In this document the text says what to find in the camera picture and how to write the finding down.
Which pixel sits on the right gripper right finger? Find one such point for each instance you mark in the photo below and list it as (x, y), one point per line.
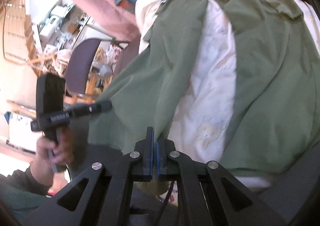
(208, 194)

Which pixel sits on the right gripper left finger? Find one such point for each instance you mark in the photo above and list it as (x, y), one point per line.
(96, 198)

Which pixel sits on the olive green pants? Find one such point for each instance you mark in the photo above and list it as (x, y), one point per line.
(275, 115)

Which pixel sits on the person's left hand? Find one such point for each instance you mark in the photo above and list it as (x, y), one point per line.
(48, 153)

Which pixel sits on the cream bear print duvet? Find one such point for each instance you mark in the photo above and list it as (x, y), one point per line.
(204, 112)

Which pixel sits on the purple folding chair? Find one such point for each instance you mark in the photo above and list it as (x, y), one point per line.
(79, 65)

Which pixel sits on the white water heater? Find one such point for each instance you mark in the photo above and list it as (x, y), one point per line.
(49, 28)

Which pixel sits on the pink hanging curtain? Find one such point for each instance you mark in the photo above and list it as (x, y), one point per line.
(100, 1)

